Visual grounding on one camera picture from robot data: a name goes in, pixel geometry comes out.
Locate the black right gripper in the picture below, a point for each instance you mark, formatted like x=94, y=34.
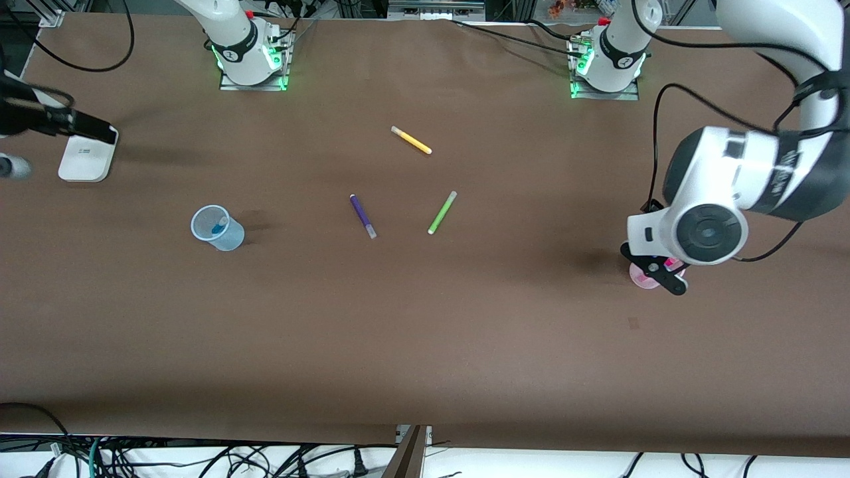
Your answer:
x=25, y=118

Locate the blue marker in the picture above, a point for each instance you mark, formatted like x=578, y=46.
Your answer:
x=218, y=228

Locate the pink marker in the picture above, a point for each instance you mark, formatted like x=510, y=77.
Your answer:
x=672, y=264

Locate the white rounded box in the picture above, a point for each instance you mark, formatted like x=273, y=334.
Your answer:
x=88, y=159

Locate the translucent blue plastic cup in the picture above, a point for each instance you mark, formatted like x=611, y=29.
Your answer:
x=229, y=238

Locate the purple marker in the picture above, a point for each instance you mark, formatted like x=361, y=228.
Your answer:
x=362, y=214

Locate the yellow marker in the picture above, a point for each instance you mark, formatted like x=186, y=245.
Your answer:
x=412, y=140

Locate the green marker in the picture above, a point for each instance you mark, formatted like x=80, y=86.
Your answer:
x=441, y=213

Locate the grey metal device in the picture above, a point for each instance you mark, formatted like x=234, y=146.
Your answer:
x=435, y=10

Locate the brown table cover sheet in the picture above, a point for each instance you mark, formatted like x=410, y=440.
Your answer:
x=425, y=345

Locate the translucent pink plastic cup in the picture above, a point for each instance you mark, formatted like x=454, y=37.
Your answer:
x=641, y=280

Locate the aluminium frame extrusion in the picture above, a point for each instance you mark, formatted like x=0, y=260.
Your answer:
x=53, y=14

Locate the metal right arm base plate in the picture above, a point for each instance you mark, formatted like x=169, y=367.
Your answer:
x=229, y=85

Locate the aluminium profile post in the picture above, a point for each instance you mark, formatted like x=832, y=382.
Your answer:
x=408, y=458

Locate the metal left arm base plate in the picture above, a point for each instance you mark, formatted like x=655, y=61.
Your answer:
x=627, y=95

